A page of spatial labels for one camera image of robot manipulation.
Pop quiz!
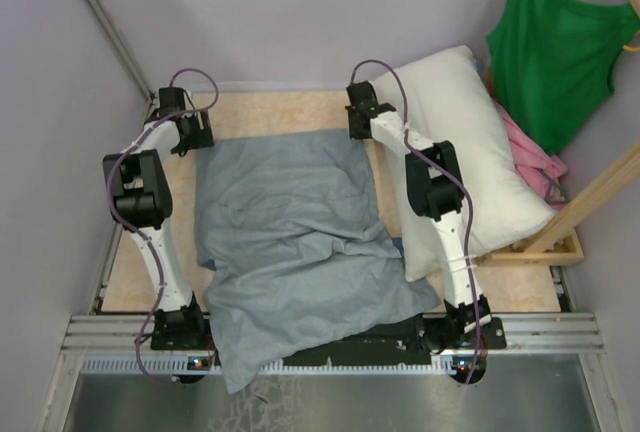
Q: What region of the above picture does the aluminium rail frame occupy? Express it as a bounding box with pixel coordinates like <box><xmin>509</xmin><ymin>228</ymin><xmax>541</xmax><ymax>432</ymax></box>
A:
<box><xmin>40</xmin><ymin>92</ymin><xmax>623</xmax><ymax>431</ymax></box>

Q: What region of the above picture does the white pillow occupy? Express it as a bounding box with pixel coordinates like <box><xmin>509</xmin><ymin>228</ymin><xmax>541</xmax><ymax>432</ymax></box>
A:
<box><xmin>373</xmin><ymin>46</ymin><xmax>555</xmax><ymax>257</ymax></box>

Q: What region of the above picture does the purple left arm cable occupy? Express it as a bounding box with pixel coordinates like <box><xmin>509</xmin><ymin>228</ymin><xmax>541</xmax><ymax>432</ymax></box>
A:
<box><xmin>107</xmin><ymin>67</ymin><xmax>220</xmax><ymax>388</ymax></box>

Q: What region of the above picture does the pink shirt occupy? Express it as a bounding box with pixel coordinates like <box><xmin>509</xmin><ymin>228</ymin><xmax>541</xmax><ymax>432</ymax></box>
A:
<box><xmin>494</xmin><ymin>102</ymin><xmax>568</xmax><ymax>200</ymax></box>

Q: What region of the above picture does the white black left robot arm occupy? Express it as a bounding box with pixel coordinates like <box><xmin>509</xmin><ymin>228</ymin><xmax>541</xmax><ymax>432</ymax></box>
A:
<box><xmin>102</xmin><ymin>85</ymin><xmax>215</xmax><ymax>317</ymax></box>

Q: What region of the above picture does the green tank top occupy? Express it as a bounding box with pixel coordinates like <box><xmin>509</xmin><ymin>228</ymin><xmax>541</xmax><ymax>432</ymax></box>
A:
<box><xmin>486</xmin><ymin>0</ymin><xmax>639</xmax><ymax>155</ymax></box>

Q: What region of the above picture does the grey-blue pillowcase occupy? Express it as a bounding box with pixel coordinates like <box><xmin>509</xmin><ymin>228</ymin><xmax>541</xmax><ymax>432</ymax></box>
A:
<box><xmin>194</xmin><ymin>129</ymin><xmax>440</xmax><ymax>393</ymax></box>

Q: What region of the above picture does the wooden clothes rack frame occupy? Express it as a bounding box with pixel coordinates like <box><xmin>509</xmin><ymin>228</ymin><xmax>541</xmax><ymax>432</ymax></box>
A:
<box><xmin>478</xmin><ymin>0</ymin><xmax>639</xmax><ymax>266</ymax></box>

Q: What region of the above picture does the white slotted cable duct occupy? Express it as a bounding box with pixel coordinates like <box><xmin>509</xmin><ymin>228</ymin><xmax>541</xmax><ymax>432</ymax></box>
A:
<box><xmin>80</xmin><ymin>353</ymin><xmax>472</xmax><ymax>377</ymax></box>

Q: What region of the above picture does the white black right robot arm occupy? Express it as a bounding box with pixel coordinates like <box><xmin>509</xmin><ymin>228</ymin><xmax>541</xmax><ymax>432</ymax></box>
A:
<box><xmin>346</xmin><ymin>81</ymin><xmax>492</xmax><ymax>348</ymax></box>

